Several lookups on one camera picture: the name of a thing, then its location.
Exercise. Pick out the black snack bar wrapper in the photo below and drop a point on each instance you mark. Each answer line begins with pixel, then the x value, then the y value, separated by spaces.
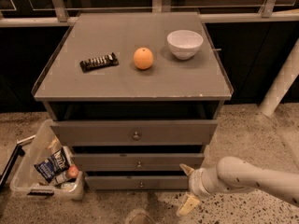
pixel 99 62

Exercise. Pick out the blue chip bag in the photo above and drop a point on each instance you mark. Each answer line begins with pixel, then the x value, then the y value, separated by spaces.
pixel 54 165

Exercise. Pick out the grey drawer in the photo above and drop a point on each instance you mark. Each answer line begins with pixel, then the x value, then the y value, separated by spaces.
pixel 137 182
pixel 136 162
pixel 134 132

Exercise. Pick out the clear plastic bin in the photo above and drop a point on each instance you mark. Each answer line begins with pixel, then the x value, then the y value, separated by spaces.
pixel 27 181

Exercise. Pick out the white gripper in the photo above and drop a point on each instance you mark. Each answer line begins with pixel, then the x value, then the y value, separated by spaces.
pixel 195 183

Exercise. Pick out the grey bottom drawer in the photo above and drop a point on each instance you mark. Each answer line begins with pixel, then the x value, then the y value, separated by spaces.
pixel 137 182

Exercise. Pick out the small plastic bottle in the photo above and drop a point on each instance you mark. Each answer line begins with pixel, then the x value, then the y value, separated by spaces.
pixel 60 179

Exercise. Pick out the red apple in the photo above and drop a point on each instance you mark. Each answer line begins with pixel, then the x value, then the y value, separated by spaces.
pixel 72 171

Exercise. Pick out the grey top drawer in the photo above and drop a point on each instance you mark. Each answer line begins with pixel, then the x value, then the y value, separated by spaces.
pixel 134 132

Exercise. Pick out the orange fruit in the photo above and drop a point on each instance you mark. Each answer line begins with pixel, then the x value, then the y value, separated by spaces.
pixel 143 58

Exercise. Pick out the white ceramic bowl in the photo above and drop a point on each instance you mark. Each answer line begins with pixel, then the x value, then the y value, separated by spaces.
pixel 184 44

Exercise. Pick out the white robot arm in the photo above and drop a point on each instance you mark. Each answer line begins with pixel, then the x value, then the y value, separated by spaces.
pixel 254 149

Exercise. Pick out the metal railing frame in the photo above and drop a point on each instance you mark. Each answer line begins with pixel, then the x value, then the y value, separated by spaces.
pixel 23 13

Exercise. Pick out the grey drawer cabinet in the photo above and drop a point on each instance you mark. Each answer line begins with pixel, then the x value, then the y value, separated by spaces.
pixel 170 90

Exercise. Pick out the grey middle drawer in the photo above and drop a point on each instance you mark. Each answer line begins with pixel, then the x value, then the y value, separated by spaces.
pixel 136 162

